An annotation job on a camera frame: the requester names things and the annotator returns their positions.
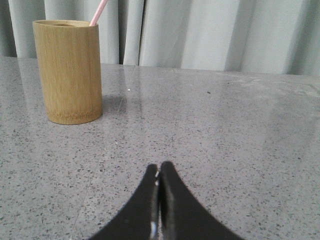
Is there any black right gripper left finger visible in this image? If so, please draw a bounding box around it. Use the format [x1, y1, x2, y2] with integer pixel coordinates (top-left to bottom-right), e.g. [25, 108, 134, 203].
[90, 164, 160, 240]

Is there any bamboo cylindrical holder cup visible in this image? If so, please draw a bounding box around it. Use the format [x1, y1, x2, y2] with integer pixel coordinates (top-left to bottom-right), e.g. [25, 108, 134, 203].
[32, 20, 103, 125]

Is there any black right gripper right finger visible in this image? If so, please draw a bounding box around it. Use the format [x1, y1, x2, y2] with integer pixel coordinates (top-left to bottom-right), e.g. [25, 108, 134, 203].
[160, 161, 241, 240]

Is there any grey-white curtain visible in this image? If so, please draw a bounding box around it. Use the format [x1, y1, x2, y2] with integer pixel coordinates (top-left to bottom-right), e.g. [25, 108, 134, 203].
[0, 0, 320, 76]

